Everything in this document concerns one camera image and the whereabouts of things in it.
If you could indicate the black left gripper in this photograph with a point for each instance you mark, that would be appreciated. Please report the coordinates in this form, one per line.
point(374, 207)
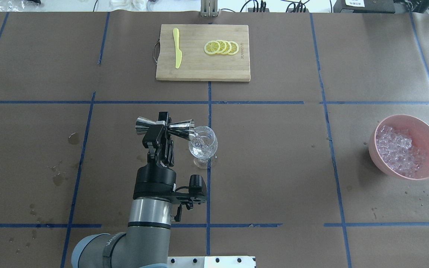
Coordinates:
point(155, 181)

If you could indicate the steel double jigger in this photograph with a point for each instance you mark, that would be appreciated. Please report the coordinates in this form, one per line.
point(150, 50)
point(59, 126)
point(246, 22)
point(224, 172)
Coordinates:
point(184, 129)

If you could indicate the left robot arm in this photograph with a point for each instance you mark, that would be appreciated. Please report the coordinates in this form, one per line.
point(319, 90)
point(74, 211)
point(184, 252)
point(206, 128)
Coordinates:
point(145, 244)

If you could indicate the clear wine glass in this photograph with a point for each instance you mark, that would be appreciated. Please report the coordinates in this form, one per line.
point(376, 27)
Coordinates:
point(203, 147)

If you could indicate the clear ice cubes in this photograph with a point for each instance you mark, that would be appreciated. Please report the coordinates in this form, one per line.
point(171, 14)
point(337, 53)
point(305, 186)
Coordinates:
point(396, 149)

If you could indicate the bamboo cutting board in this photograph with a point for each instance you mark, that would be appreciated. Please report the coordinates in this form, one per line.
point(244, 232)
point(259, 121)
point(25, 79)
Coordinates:
point(196, 64)

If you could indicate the yellow plastic knife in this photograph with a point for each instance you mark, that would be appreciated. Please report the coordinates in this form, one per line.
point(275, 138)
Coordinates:
point(177, 50)

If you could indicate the brown paper table cover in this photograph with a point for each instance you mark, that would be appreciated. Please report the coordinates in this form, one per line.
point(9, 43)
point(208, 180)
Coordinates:
point(293, 184)

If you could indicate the lemon slice back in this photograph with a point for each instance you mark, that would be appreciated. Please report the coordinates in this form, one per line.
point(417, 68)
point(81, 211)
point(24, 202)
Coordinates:
point(234, 48)

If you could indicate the black box device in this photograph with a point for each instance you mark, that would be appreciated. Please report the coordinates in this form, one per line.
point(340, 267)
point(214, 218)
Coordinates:
point(364, 6)

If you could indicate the pink bowl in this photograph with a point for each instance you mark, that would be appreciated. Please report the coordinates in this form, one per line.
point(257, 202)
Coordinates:
point(419, 133)

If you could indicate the aluminium frame post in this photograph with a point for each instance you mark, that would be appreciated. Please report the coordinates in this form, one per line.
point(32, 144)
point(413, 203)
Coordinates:
point(209, 8)

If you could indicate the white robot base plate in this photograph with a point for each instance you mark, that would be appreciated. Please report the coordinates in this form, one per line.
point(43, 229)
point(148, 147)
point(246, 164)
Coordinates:
point(211, 262)

